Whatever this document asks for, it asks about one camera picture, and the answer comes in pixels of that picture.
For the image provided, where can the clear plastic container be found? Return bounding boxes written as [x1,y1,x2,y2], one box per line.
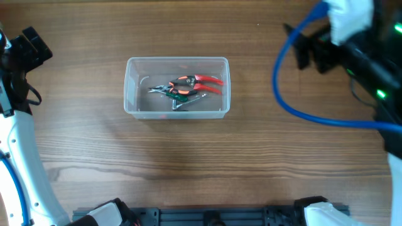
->
[124,56,231,119]

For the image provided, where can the red handled snips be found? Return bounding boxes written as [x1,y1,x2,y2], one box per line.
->
[169,74,224,95]

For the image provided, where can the orange black needle-nose pliers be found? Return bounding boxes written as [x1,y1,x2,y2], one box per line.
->
[149,84,197,96]

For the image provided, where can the green handled screwdriver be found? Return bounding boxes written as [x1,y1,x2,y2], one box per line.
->
[161,91,188,102]

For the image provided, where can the small silver wrench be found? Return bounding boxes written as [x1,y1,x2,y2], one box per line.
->
[172,94,207,111]

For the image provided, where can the red black handled screwdriver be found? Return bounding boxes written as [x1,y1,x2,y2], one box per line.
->
[159,109,188,119]

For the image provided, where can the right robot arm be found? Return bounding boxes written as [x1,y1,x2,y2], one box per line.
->
[272,0,401,225]

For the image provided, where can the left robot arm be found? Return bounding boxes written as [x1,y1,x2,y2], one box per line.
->
[1,26,142,226]

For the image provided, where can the left blue cable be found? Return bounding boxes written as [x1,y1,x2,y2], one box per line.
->
[0,150,32,226]

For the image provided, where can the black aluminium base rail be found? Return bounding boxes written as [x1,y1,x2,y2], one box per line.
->
[72,205,351,226]

